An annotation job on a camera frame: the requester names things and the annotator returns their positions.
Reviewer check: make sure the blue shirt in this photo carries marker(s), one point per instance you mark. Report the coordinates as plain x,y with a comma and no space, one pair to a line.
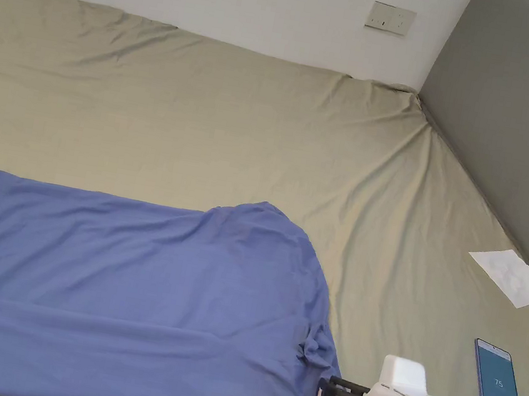
105,272

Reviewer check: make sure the phone with blue screen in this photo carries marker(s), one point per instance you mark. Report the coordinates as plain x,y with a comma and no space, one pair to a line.
498,386

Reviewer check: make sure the white crumpled paper sheet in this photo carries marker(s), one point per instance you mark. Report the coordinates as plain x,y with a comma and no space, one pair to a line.
505,274

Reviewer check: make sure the bed with beige sheet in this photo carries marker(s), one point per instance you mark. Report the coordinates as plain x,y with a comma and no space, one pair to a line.
217,119

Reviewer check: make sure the grey padded headboard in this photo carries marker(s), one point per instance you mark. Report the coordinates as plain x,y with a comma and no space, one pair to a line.
515,123

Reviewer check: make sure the beige wall socket plate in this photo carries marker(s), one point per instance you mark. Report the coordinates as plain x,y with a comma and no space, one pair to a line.
390,18

